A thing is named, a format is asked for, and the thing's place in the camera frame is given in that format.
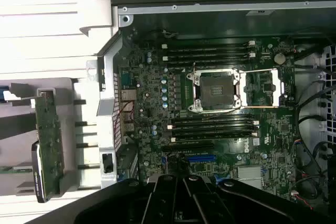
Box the blue expansion slot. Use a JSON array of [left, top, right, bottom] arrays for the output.
[[187, 154, 217, 164]]

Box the silver chipset heat sink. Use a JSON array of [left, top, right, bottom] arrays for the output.
[[237, 165, 264, 190]]

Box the long black expansion slot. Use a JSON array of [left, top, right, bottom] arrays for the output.
[[161, 142, 215, 153]]

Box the black RAM slot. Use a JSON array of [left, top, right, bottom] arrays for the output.
[[165, 49, 250, 56], [165, 61, 250, 68], [173, 128, 253, 135], [162, 52, 257, 62], [161, 40, 257, 50], [170, 132, 260, 143], [167, 121, 260, 130], [173, 115, 253, 122]]

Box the green motherboard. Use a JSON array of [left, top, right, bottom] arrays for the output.
[[117, 26, 300, 210]]

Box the CPU socket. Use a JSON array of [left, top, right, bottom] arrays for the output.
[[186, 68, 244, 112]]

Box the metal socket cover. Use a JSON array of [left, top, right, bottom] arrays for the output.
[[237, 68, 286, 109]]

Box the black open PC case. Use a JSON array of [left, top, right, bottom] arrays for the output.
[[86, 0, 336, 224]]

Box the grey parts rack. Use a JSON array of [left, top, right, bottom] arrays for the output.
[[0, 77, 79, 198]]

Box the perforated metal disk bay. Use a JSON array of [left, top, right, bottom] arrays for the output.
[[319, 45, 336, 141]]

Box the black internal cable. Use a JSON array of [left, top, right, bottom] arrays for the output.
[[295, 78, 336, 143]]

